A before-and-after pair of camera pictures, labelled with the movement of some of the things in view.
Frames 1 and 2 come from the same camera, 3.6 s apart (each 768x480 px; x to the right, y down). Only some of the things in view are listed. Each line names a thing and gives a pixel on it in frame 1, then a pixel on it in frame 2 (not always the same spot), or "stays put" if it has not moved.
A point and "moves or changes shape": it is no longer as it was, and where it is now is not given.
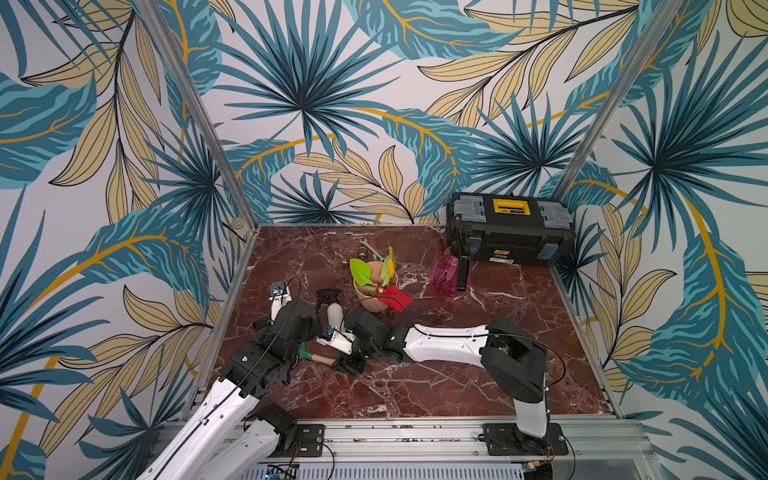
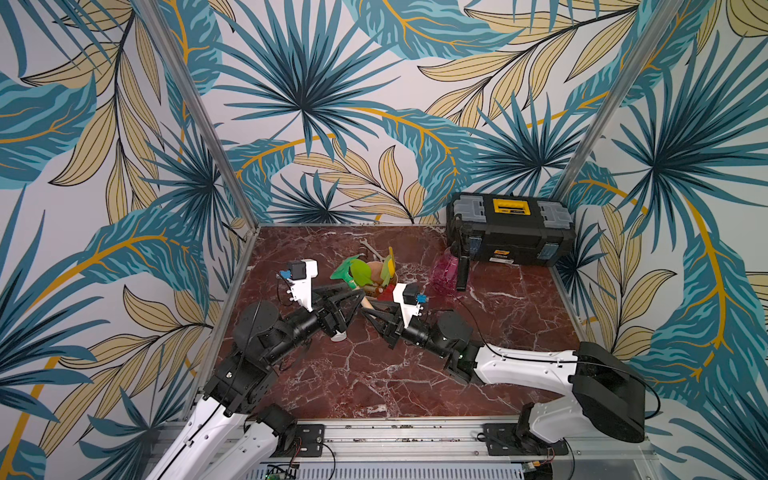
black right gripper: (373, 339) → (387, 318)
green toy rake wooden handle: (304, 354) → (343, 273)
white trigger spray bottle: (335, 312) moves or changes shape
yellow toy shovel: (391, 264) stays put
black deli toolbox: (511, 228) stays put
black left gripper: (260, 327) → (338, 319)
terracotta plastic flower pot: (367, 294) stays put
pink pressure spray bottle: (444, 276) stays put
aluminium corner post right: (615, 99) stays put
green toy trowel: (361, 271) stays put
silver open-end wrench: (382, 259) stays put
